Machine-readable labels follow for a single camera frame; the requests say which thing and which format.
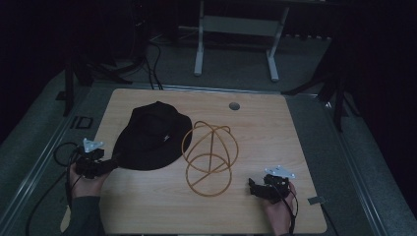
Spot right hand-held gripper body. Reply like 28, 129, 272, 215
258, 164, 297, 205

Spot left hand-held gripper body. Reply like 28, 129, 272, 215
75, 138, 110, 180

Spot black bucket hat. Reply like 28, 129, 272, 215
111, 100, 194, 172

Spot person's left hand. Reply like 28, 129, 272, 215
69, 162, 112, 200

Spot person's right hand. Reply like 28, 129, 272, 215
261, 181, 299, 230

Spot grey tape strip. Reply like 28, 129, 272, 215
307, 195, 328, 207

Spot black metal stand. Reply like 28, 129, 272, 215
280, 38, 362, 134
54, 48, 134, 118

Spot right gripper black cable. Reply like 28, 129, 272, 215
270, 182, 300, 236

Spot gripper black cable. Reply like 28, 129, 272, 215
270, 182, 300, 236
25, 141, 83, 236

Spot black rectangular floor bracket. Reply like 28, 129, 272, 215
70, 115, 94, 131

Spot golden wire hat stand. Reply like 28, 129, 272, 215
181, 120, 240, 198

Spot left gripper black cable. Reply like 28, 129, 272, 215
25, 141, 83, 236

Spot black floor cables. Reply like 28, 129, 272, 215
131, 3, 165, 91

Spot white metal desk frame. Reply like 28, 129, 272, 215
193, 0, 291, 83

